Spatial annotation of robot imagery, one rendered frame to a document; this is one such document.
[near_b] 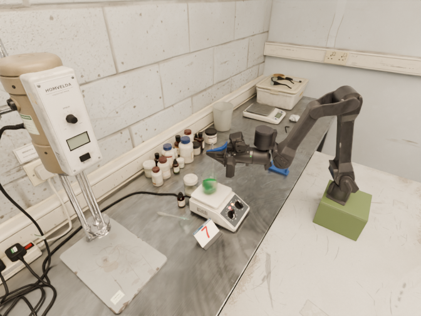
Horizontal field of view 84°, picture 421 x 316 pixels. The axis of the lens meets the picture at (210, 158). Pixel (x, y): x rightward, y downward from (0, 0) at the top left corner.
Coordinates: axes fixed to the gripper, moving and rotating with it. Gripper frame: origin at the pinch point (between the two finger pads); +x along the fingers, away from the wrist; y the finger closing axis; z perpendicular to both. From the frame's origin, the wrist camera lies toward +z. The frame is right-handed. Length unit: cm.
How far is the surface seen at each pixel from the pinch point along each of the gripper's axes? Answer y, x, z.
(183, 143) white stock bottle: -27.8, 18.3, -14.7
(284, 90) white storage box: -101, -38, -12
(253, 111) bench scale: -84, -17, -22
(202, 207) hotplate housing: 7.0, 4.4, -19.6
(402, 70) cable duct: -101, -109, 4
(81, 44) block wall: -12, 45, 31
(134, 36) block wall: -31, 35, 31
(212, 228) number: 12.7, 0.0, -23.9
